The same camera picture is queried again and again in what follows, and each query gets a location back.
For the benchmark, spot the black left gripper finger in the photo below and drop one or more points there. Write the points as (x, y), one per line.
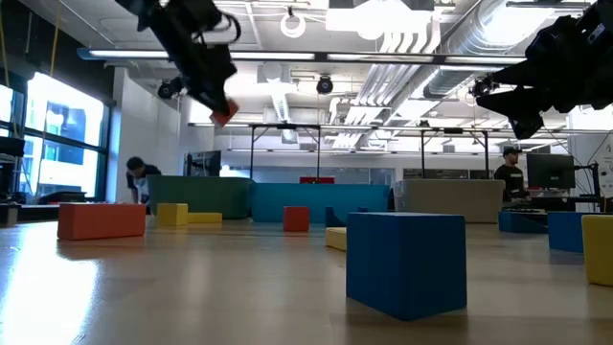
(213, 103)
(230, 88)

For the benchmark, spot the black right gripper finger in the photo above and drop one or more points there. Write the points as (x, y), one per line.
(519, 112)
(515, 76)

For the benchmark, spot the small red block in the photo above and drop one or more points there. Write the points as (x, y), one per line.
(225, 115)

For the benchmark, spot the long blue block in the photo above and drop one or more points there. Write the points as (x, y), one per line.
(522, 223)

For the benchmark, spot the yellow cube block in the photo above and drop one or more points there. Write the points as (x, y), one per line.
(171, 214)

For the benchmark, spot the red cube block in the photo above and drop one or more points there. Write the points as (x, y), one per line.
(296, 219)

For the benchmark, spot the big yellow block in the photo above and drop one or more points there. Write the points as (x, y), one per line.
(598, 249)

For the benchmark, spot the large red rectangular block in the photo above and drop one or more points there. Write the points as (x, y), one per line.
(100, 220)

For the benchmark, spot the blue arch block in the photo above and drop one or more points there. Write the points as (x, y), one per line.
(333, 218)

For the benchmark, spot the long yellow block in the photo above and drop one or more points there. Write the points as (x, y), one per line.
(336, 238)

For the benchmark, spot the blue cube block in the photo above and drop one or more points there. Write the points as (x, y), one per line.
(406, 266)

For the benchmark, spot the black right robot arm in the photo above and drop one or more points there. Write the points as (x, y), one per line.
(604, 81)

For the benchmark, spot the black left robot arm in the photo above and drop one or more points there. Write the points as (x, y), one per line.
(139, 12)

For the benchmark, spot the long ceiling light bar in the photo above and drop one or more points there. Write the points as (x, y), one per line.
(268, 56)

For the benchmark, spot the black computer monitor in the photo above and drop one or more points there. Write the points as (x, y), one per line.
(551, 171)
(203, 163)

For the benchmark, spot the person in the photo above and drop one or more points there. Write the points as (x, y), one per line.
(139, 179)
(512, 177)

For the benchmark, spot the green plastic bin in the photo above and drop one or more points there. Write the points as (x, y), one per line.
(198, 196)

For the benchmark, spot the white poster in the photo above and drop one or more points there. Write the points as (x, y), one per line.
(607, 167)

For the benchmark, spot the black monitor stand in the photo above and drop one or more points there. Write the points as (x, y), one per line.
(594, 187)

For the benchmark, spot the grey plastic bin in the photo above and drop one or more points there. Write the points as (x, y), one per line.
(450, 199)

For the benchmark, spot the flat yellow block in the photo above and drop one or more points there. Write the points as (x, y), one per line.
(206, 218)

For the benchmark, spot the red box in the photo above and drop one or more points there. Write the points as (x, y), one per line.
(316, 180)

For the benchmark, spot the big blue block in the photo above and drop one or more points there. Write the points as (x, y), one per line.
(565, 232)

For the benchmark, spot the blue plastic bin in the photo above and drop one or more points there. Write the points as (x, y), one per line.
(316, 201)

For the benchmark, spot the large window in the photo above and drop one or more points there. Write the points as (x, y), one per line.
(62, 139)

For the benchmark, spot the black flat device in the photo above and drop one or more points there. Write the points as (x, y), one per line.
(62, 197)

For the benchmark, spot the black screen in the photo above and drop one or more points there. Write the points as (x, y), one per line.
(9, 146)

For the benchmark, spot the grey box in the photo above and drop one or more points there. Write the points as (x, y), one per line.
(8, 214)

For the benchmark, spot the black ceiling camera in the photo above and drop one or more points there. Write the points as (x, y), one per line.
(481, 87)
(324, 85)
(166, 89)

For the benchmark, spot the silver ventilation duct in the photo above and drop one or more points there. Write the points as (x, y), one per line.
(479, 38)

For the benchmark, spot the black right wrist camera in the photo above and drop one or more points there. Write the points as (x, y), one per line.
(594, 24)

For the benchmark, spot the black metal frame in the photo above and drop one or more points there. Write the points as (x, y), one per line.
(452, 130)
(287, 126)

